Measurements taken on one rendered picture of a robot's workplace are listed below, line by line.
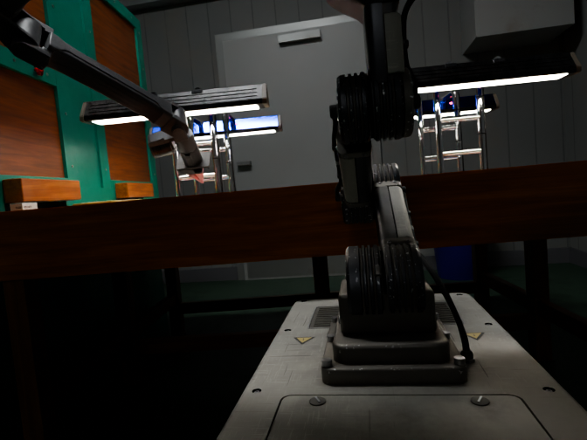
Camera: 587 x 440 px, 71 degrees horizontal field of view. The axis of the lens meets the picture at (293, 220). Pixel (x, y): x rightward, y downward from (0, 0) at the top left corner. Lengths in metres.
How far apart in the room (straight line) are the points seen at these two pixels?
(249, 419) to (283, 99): 3.27
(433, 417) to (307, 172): 3.12
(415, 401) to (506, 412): 0.10
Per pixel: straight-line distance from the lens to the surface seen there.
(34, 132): 1.66
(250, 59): 3.81
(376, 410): 0.56
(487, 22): 3.49
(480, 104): 1.66
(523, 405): 0.60
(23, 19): 1.10
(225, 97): 1.40
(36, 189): 1.49
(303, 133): 3.59
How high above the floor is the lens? 0.75
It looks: 4 degrees down
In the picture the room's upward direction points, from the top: 5 degrees counter-clockwise
